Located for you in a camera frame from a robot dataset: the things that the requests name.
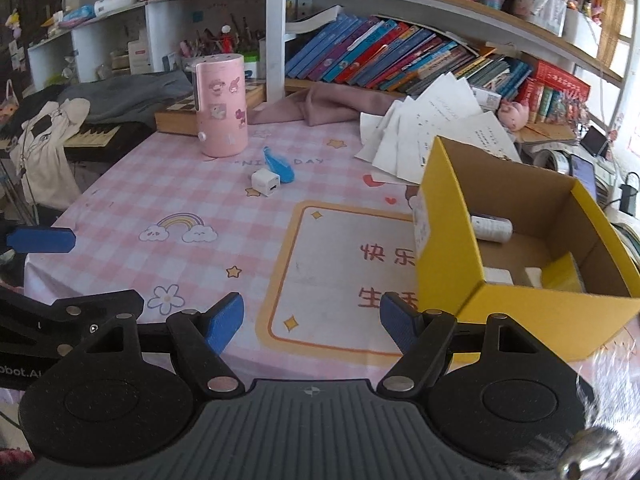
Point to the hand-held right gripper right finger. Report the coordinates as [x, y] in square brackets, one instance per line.
[400, 322]

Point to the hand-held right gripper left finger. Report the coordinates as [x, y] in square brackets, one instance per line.
[225, 322]

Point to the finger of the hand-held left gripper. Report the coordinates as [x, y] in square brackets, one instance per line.
[100, 305]
[42, 241]

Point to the yellow cardboard box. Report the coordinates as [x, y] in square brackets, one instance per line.
[525, 320]

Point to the small white bottle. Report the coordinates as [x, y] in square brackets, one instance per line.
[492, 228]

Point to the small blue plastic toy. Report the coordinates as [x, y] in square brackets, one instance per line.
[280, 166]

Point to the yellow tape roll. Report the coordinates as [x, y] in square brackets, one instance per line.
[562, 275]

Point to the pink checkered desktop cloth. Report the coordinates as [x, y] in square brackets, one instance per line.
[165, 185]

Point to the cream fabric bag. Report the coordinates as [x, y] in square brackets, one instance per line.
[45, 160]

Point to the flat white item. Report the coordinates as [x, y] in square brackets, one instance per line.
[497, 276]

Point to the black piano keyboard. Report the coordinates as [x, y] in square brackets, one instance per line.
[100, 136]

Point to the small white block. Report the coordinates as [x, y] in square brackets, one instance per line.
[532, 276]

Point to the white charger cube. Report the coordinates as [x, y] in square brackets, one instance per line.
[264, 182]

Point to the grey cloth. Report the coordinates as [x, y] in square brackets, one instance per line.
[130, 95]

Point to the wooden chess board box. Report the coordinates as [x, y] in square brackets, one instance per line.
[175, 122]

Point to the pink sticker-covered cylinder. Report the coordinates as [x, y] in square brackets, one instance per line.
[220, 125]

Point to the white box with red label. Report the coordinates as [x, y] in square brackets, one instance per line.
[140, 55]

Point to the pile of white paper sheets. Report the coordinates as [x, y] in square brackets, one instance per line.
[440, 115]

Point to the grey tape roll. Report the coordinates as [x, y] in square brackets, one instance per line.
[555, 157]

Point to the blue packet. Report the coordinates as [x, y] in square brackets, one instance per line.
[77, 15]

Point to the pink folded cloth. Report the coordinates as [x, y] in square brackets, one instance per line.
[325, 105]

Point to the smartphone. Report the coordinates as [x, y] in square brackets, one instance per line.
[584, 175]

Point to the pink pig plush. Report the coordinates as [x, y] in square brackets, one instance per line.
[512, 115]

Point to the white tissue pack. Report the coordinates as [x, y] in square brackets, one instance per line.
[115, 4]

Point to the pen holder with pens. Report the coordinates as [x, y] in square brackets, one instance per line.
[252, 65]

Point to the black power adapter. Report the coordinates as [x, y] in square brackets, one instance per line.
[629, 195]

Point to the black tablet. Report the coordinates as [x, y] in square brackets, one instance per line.
[594, 141]

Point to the row of colourful books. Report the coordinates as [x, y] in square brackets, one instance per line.
[370, 52]

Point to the row of red dictionaries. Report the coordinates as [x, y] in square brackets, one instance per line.
[555, 85]

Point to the white bookshelf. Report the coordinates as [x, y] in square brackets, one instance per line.
[275, 35]

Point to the pink cup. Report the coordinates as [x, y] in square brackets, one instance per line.
[523, 5]

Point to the white storage bin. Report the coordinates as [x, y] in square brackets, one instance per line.
[580, 32]

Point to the woven bamboo mat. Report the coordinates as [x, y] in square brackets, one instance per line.
[611, 22]

